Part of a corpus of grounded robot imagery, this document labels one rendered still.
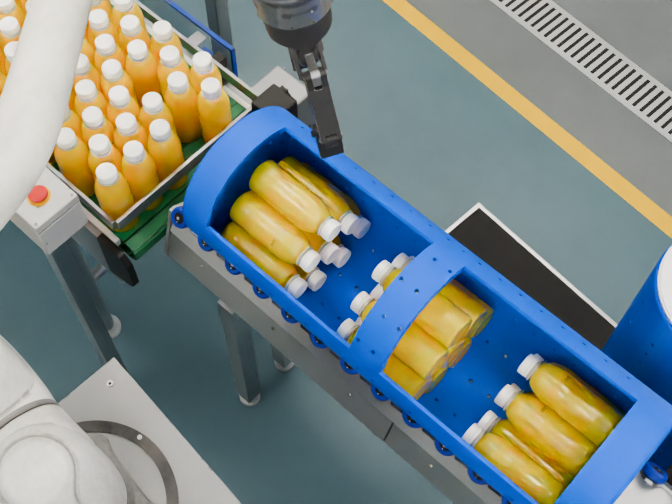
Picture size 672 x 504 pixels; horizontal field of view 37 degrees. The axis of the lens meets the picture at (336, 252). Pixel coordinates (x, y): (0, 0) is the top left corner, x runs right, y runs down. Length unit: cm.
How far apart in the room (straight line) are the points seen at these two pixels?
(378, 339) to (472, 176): 163
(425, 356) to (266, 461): 119
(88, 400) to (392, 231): 63
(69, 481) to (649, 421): 85
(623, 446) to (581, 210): 171
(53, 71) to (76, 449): 64
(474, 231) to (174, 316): 91
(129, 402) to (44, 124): 84
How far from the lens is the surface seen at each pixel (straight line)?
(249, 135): 175
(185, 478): 167
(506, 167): 323
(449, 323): 165
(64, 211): 190
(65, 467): 143
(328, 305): 188
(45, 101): 97
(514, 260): 290
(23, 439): 146
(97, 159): 198
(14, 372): 152
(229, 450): 280
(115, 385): 173
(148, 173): 198
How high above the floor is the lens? 267
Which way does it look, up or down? 62 degrees down
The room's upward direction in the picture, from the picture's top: 1 degrees clockwise
